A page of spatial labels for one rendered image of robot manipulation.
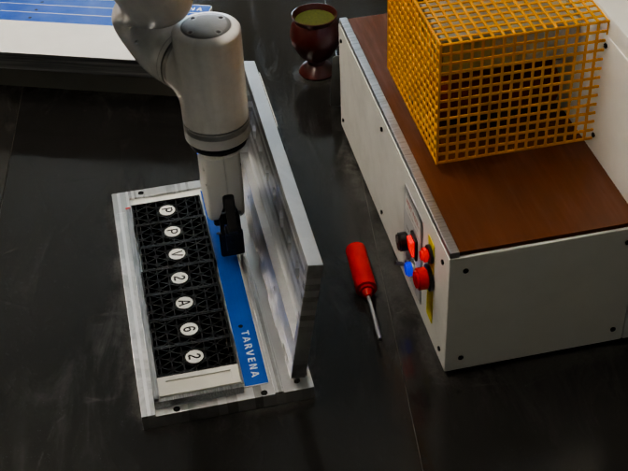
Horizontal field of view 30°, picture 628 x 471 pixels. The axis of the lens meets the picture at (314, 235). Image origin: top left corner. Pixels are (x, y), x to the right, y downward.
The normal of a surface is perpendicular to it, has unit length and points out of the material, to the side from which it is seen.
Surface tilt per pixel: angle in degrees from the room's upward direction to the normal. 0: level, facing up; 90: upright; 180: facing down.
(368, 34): 0
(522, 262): 90
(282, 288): 9
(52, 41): 0
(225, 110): 90
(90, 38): 0
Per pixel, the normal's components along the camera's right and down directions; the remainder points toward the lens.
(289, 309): 0.12, -0.78
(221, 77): 0.40, 0.58
